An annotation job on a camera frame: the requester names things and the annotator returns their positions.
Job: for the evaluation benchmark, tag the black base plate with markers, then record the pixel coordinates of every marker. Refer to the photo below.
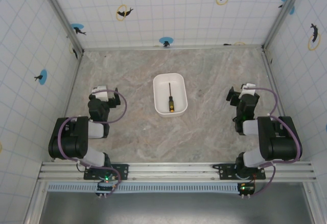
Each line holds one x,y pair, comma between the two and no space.
224,170
120,170

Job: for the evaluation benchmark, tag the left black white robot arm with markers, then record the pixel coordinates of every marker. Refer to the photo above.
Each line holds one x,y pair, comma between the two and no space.
76,142

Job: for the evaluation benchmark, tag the left green circuit board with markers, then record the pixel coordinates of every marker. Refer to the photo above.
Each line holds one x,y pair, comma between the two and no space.
106,184

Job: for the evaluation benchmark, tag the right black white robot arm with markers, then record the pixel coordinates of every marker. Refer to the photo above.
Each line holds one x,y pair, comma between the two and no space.
276,142

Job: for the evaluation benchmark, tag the white plastic bin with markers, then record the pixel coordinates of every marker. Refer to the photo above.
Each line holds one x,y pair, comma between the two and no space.
163,106

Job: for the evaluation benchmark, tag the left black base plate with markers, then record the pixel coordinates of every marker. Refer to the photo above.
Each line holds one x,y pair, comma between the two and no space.
120,170

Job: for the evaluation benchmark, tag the aluminium frame bottom bar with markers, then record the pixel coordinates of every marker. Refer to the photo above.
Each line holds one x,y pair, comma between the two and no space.
173,47

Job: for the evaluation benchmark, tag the aluminium mounting rail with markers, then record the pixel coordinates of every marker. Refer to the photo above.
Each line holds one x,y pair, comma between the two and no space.
168,169

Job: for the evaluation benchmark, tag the green circuit board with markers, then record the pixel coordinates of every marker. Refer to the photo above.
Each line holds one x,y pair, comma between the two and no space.
106,184
245,188

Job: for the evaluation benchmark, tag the right green circuit board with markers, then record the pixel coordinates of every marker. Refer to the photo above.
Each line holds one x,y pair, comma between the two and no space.
245,188

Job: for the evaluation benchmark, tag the aluminium frame post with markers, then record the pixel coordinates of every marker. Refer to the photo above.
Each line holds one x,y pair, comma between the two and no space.
283,13
60,13

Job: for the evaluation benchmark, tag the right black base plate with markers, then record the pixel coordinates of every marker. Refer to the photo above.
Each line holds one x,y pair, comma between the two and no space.
224,170

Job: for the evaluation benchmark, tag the dolphin blue oval sticker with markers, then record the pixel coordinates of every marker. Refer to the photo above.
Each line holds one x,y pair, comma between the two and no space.
78,28
166,41
42,76

